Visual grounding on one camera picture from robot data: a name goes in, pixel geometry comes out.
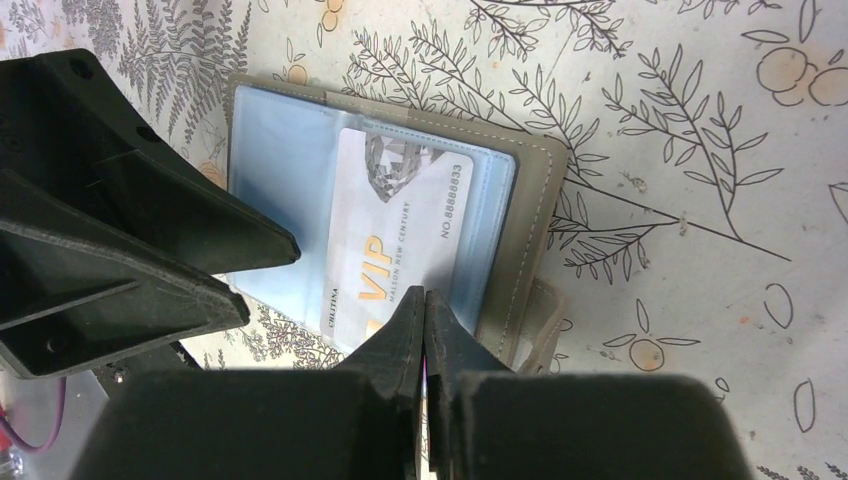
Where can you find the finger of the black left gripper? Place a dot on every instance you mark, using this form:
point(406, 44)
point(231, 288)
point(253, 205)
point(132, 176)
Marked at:
point(67, 129)
point(77, 293)

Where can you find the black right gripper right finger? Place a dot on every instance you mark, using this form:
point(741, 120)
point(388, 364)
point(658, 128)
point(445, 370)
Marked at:
point(486, 421)

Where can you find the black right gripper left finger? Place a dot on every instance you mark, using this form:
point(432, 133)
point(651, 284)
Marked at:
point(357, 420)

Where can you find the white VIP card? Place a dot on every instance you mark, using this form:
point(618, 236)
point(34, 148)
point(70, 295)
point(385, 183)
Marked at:
point(395, 222)

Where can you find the grey card holder wallet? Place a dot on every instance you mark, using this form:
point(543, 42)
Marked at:
point(284, 143)

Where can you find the floral patterned table mat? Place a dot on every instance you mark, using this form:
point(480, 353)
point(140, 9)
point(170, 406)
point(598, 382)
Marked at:
point(701, 226)

